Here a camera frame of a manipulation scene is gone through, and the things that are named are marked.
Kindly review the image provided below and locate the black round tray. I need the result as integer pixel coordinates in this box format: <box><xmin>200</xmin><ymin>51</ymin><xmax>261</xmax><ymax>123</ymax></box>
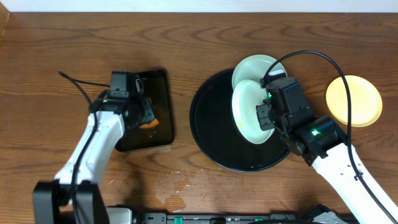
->
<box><xmin>190</xmin><ymin>68</ymin><xmax>290</xmax><ymax>172</ymax></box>

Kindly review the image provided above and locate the orange green scrub sponge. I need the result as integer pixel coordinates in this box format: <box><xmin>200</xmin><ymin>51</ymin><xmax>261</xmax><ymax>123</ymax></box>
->
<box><xmin>139</xmin><ymin>98</ymin><xmax>160</xmax><ymax>129</ymax></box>

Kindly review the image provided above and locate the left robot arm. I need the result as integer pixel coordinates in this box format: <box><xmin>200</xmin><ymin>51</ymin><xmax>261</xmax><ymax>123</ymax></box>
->
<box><xmin>32</xmin><ymin>97</ymin><xmax>155</xmax><ymax>223</ymax></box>

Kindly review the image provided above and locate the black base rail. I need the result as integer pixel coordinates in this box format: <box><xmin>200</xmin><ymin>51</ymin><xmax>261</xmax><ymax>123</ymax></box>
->
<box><xmin>105</xmin><ymin>212</ymin><xmax>315</xmax><ymax>224</ymax></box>

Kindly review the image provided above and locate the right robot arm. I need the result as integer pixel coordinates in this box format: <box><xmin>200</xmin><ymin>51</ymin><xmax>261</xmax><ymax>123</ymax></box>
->
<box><xmin>257</xmin><ymin>77</ymin><xmax>397</xmax><ymax>223</ymax></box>

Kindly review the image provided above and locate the black rectangular tray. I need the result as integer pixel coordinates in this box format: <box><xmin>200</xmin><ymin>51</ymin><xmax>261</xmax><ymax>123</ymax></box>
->
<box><xmin>116</xmin><ymin>70</ymin><xmax>174</xmax><ymax>152</ymax></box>

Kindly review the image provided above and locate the yellow plate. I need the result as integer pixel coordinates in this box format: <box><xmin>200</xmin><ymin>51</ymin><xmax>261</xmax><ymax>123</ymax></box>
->
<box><xmin>326</xmin><ymin>75</ymin><xmax>382</xmax><ymax>127</ymax></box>

